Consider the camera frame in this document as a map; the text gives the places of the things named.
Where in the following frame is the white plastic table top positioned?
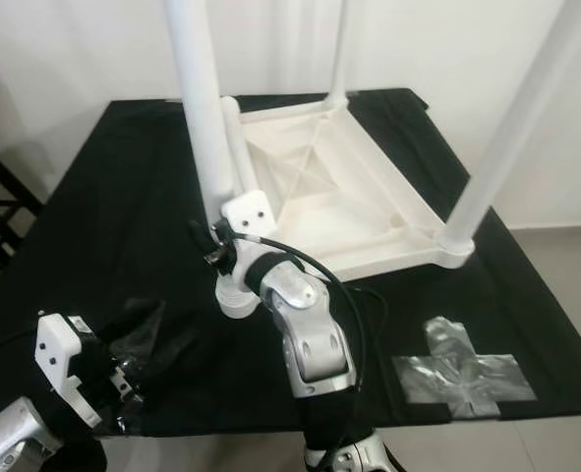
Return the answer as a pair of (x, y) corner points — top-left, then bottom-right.
(211, 93), (476, 318)

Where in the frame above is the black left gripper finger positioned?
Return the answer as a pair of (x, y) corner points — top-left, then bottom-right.
(108, 298), (165, 333)
(150, 327), (204, 378)

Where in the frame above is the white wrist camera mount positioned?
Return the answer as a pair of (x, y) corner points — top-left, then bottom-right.
(219, 190), (279, 293)
(34, 313), (104, 429)

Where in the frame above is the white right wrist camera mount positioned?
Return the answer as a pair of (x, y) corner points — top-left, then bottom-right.
(219, 190), (279, 293)

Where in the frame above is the black table cloth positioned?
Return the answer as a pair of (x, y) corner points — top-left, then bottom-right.
(0, 88), (581, 439)

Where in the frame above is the clear plastic wrap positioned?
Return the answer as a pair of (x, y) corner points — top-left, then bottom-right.
(391, 317), (537, 419)

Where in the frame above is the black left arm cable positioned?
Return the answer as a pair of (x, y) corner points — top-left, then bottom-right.
(0, 324), (40, 367)

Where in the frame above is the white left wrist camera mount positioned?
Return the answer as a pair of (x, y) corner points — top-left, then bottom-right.
(34, 313), (104, 429)

